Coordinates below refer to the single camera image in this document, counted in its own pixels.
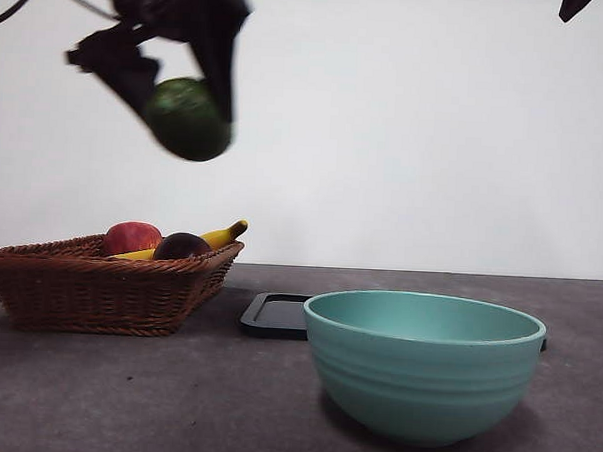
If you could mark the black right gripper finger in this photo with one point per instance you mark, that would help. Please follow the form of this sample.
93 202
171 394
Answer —
571 7

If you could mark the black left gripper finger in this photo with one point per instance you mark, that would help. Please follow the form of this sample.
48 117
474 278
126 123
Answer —
118 58
221 62

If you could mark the green avocado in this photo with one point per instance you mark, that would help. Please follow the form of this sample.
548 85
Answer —
188 121

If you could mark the teal bowl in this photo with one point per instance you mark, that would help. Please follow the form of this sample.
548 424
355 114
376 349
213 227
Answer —
419 386

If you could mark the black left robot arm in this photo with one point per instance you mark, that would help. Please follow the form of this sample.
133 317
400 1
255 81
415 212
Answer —
181 5

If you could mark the yellow banana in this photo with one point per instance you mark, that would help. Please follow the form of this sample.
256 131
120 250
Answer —
223 234

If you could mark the red yellow apple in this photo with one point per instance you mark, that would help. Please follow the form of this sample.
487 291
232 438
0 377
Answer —
131 236

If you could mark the dark red plum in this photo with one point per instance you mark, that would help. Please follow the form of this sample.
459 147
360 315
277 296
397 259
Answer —
183 247

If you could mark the brown wicker basket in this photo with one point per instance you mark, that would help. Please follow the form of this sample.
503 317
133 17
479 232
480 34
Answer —
88 297

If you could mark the dark rectangular tray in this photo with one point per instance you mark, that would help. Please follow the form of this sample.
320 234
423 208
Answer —
272 320

